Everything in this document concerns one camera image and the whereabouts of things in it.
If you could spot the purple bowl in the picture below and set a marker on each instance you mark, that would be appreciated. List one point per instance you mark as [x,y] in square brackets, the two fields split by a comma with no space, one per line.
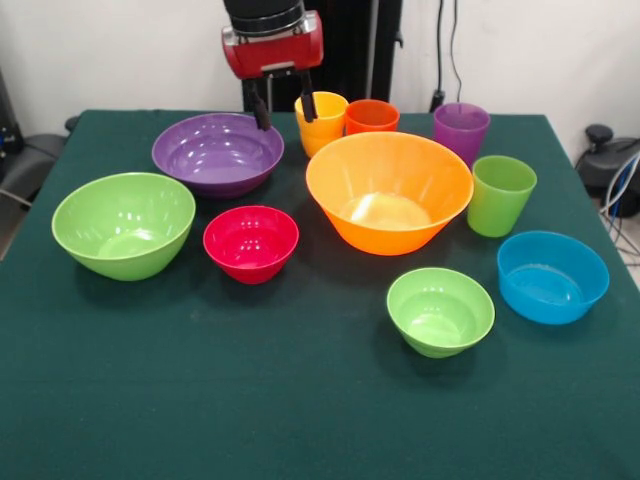
[215,160]

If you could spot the black stand frame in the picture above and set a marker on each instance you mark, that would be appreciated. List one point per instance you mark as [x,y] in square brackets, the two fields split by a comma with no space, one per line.
[7,135]

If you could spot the yellow cup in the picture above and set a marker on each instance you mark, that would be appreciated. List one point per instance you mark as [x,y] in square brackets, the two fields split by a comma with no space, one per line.
[327,112]
[320,145]

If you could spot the large green bowl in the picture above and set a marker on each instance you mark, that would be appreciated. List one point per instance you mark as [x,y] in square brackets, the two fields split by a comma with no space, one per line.
[120,250]

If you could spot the blue bowl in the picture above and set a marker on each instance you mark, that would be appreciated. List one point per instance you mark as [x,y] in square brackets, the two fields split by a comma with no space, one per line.
[550,295]

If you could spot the purple cup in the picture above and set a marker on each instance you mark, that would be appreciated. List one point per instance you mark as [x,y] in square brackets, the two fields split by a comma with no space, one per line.
[460,135]

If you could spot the large orange bowl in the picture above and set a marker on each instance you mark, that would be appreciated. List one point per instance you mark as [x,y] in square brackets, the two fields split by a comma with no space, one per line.
[380,235]

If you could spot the orange cup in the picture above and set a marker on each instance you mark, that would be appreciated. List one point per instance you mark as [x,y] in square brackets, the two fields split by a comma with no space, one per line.
[372,122]

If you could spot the dark green tablecloth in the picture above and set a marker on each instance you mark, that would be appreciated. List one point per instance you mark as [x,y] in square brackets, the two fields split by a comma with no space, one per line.
[200,400]

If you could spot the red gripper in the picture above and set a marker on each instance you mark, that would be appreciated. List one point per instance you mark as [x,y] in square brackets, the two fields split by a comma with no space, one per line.
[275,52]

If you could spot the small green bowl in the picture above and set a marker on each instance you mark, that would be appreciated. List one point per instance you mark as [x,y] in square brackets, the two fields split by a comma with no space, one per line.
[440,320]

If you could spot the pink bowl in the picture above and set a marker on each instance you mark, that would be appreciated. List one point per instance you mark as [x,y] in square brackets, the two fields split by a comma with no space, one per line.
[250,250]

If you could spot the green cup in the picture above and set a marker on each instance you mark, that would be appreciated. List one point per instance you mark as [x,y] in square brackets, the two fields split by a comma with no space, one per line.
[500,210]

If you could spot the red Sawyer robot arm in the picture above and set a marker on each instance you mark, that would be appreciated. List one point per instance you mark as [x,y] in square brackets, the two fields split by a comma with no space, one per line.
[262,10]

